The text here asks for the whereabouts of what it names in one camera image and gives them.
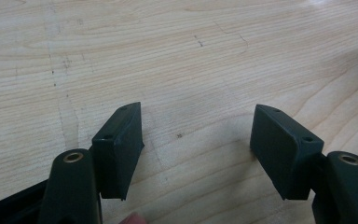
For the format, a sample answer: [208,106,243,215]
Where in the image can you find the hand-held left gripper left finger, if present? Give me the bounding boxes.
[91,102,145,201]

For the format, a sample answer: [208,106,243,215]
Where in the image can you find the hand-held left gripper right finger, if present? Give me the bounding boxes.
[249,104,325,201]

